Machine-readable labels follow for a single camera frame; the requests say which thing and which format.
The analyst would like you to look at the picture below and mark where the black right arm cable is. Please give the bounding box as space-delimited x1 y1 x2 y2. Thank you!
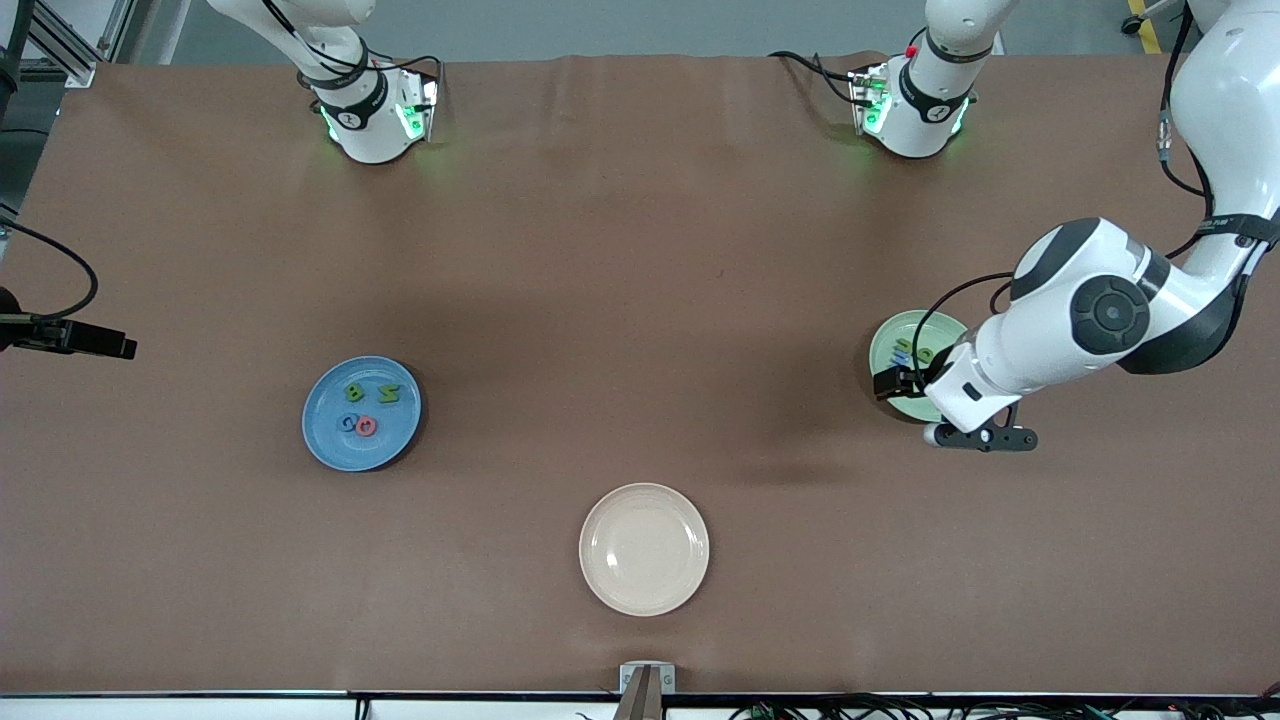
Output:
0 215 99 321

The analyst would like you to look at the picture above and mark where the aluminium frame post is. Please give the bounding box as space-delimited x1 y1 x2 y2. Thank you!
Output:
0 0 136 89

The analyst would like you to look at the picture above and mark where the brown table cover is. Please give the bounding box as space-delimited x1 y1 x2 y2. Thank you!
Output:
0 52 1280 696

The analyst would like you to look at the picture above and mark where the blue plate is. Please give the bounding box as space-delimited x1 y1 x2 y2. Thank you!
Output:
302 356 423 473

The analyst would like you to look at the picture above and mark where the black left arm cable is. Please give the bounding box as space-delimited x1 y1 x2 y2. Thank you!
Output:
910 0 1216 391

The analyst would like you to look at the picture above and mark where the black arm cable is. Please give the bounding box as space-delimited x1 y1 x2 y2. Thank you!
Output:
910 0 1216 391
0 215 99 321

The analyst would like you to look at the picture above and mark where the black base cable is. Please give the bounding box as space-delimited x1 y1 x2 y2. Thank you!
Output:
265 0 444 86
768 50 863 109

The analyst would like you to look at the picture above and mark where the beige plate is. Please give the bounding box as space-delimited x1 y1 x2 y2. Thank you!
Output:
578 483 711 618

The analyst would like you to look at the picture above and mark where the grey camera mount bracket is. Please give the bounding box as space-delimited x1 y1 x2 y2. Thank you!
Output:
619 662 677 720

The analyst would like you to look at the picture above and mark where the silver base connector bracket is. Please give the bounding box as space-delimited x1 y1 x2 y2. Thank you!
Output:
850 65 893 136
395 70 441 143

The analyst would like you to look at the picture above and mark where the green plate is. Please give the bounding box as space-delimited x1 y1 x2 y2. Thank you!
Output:
868 309 971 424

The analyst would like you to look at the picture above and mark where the white table edge rail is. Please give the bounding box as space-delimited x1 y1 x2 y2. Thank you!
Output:
0 692 1280 720

